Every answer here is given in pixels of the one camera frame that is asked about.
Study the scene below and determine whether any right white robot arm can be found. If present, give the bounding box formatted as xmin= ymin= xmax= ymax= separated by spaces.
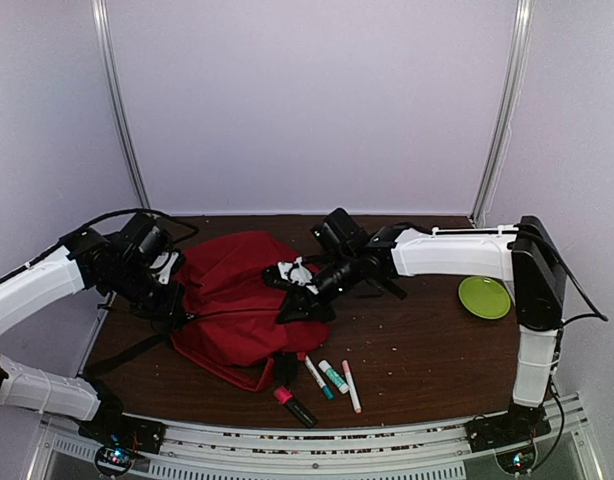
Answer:
xmin=274 ymin=208 xmax=577 ymax=442

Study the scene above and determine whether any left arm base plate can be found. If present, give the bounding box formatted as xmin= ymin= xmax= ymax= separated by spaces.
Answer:
xmin=77 ymin=415 xmax=166 ymax=454

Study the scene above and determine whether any white green glue stick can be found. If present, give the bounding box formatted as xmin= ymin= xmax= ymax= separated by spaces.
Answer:
xmin=318 ymin=360 xmax=349 ymax=394

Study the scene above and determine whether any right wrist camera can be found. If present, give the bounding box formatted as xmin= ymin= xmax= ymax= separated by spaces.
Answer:
xmin=261 ymin=257 xmax=319 ymax=294

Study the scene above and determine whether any right aluminium corner post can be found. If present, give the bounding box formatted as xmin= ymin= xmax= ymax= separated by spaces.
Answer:
xmin=470 ymin=0 xmax=535 ymax=227

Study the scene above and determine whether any aluminium front rail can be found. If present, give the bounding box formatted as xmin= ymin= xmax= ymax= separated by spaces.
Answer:
xmin=23 ymin=395 xmax=606 ymax=479

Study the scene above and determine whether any teal white marker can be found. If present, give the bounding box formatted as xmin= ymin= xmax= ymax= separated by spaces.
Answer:
xmin=304 ymin=356 xmax=334 ymax=401

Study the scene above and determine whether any green plate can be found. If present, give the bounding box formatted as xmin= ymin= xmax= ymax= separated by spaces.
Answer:
xmin=458 ymin=276 xmax=512 ymax=320

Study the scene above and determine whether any red backpack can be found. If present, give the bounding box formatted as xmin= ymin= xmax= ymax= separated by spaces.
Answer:
xmin=84 ymin=230 xmax=408 ymax=394

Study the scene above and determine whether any aluminium corner post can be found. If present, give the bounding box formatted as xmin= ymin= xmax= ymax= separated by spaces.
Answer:
xmin=470 ymin=0 xmax=535 ymax=227
xmin=91 ymin=0 xmax=151 ymax=208

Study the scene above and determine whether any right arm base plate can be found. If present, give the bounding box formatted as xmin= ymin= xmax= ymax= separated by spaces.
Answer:
xmin=464 ymin=405 xmax=551 ymax=453

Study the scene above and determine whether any pink black highlighter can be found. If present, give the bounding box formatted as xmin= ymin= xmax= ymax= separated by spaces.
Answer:
xmin=273 ymin=386 xmax=317 ymax=429

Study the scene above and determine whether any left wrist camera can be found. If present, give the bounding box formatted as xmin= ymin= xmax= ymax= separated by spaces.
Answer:
xmin=150 ymin=250 xmax=185 ymax=285

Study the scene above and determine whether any left aluminium corner post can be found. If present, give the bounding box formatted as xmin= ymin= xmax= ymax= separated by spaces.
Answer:
xmin=91 ymin=0 xmax=151 ymax=208

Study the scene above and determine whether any pink white marker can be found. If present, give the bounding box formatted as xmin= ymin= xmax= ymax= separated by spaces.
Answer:
xmin=341 ymin=360 xmax=362 ymax=414

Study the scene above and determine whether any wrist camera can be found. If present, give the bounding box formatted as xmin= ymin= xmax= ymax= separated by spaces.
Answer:
xmin=261 ymin=257 xmax=319 ymax=294
xmin=150 ymin=250 xmax=185 ymax=285

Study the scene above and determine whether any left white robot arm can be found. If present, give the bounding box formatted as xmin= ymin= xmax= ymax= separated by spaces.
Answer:
xmin=0 ymin=208 xmax=198 ymax=444

